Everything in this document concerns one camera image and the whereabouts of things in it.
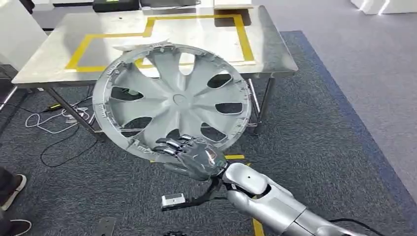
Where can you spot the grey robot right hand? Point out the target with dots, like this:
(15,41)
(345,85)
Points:
(195,159)

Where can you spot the silver wheel hubcap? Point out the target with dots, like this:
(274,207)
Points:
(172,97)

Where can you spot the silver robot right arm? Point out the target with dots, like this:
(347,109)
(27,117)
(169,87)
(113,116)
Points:
(264,202)

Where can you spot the yellow floor tape strip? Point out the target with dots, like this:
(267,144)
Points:
(258,228)
(234,157)

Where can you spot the grey metal floor plate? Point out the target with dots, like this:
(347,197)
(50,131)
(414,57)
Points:
(104,227)

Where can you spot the steel bench table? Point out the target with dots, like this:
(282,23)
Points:
(58,55)

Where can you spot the black case with green label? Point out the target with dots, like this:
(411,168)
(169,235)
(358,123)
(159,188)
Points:
(114,6)

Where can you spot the person's shoe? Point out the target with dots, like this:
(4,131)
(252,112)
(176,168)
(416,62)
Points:
(16,190)
(18,227)

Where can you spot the person's leg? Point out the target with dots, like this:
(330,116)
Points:
(6,184)

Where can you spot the white cabinet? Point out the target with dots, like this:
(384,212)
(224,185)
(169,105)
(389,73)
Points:
(19,35)

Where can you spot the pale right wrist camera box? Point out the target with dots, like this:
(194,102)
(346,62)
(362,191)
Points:
(172,200)

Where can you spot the steel frame leg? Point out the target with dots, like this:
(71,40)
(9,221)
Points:
(8,97)

